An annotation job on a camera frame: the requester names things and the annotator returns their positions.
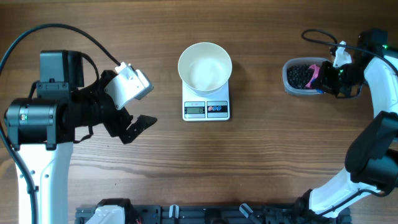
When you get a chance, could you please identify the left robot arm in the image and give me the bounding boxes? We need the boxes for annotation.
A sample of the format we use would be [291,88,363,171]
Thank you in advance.
[4,50,157,223]

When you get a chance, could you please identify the clear plastic container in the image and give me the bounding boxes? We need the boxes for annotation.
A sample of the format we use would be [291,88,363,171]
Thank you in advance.
[282,57,329,96]

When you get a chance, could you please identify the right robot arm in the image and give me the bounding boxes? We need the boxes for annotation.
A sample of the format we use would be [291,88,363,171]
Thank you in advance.
[293,28,397,223]

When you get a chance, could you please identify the pink scoop with blue handle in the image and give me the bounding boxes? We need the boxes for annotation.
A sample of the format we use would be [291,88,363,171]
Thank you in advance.
[305,64,320,89]

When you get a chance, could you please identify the white bowl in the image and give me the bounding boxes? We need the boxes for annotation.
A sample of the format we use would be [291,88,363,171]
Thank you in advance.
[177,42,233,95]

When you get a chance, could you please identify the white digital kitchen scale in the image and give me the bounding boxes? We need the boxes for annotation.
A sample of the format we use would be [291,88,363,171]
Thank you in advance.
[182,82,231,122]

